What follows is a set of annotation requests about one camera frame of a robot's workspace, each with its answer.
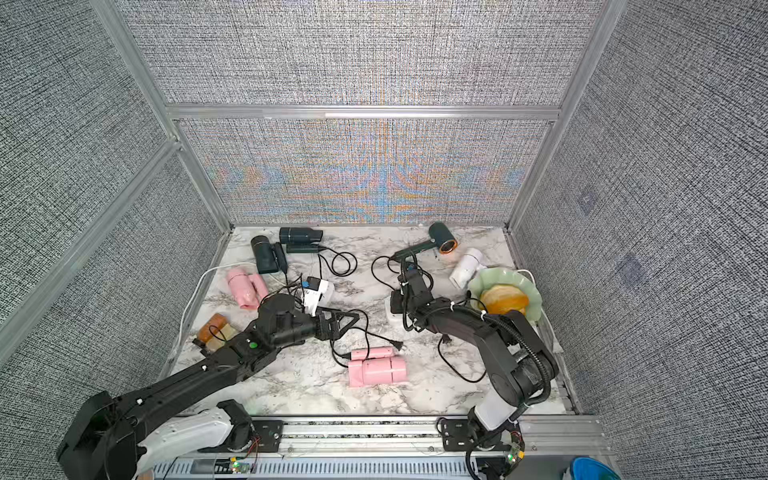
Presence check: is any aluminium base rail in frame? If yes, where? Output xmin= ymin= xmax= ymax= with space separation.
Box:
xmin=144 ymin=414 xmax=618 ymax=479

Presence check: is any dark green hair dryer back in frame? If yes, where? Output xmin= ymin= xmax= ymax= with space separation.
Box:
xmin=279 ymin=227 xmax=324 ymax=254

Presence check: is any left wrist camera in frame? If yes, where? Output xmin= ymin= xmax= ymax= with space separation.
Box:
xmin=302 ymin=276 xmax=335 ymax=316

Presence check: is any white hair dryer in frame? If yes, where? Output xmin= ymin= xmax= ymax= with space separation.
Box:
xmin=449 ymin=248 xmax=486 ymax=290

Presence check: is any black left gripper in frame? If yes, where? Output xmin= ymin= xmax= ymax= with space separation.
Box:
xmin=273 ymin=306 xmax=359 ymax=351

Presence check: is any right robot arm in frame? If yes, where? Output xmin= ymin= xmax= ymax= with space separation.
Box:
xmin=391 ymin=274 xmax=559 ymax=447

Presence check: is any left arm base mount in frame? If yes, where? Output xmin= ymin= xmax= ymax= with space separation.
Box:
xmin=198 ymin=400 xmax=284 ymax=456

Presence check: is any right white power strip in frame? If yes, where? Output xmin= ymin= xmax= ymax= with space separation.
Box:
xmin=384 ymin=298 xmax=402 ymax=324

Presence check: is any pink hair dryer left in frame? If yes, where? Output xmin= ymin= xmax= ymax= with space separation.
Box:
xmin=226 ymin=268 xmax=269 ymax=310

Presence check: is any pink folded hair dryer front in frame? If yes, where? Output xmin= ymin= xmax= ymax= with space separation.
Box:
xmin=347 ymin=346 xmax=407 ymax=388

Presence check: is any black cable of back dryer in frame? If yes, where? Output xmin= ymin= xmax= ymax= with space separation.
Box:
xmin=317 ymin=245 xmax=359 ymax=278

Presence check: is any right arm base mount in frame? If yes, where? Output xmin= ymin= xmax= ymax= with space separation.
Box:
xmin=435 ymin=406 xmax=527 ymax=479

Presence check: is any brown spice jar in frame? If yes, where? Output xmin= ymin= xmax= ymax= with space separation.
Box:
xmin=196 ymin=313 xmax=228 ymax=344

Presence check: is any black cable of green dryer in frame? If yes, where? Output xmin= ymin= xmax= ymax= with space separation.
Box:
xmin=370 ymin=254 xmax=400 ymax=292

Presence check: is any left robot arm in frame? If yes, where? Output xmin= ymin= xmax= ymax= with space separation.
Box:
xmin=56 ymin=294 xmax=360 ymax=479

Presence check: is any dark green hair dryer left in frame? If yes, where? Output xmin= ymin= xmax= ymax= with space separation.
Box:
xmin=250 ymin=235 xmax=288 ymax=274

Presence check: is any white power strip cable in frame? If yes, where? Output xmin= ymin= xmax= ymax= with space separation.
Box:
xmin=170 ymin=263 xmax=283 ymax=361

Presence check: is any light green scalloped plate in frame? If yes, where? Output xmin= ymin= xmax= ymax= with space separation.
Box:
xmin=469 ymin=267 xmax=543 ymax=325

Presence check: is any green hair dryer orange nozzle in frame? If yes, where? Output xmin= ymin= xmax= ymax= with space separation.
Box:
xmin=388 ymin=221 xmax=460 ymax=262

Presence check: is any black cable of pink dryer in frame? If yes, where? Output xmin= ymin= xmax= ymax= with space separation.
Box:
xmin=328 ymin=308 xmax=404 ymax=368

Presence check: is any bread roll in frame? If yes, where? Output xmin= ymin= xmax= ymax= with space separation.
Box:
xmin=480 ymin=284 xmax=529 ymax=315

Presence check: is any dark green hair dryer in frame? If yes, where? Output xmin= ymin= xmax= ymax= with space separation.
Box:
xmin=250 ymin=235 xmax=288 ymax=274
xmin=279 ymin=227 xmax=324 ymax=254

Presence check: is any blue round object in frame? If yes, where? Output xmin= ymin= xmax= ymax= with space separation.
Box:
xmin=561 ymin=457 xmax=621 ymax=480

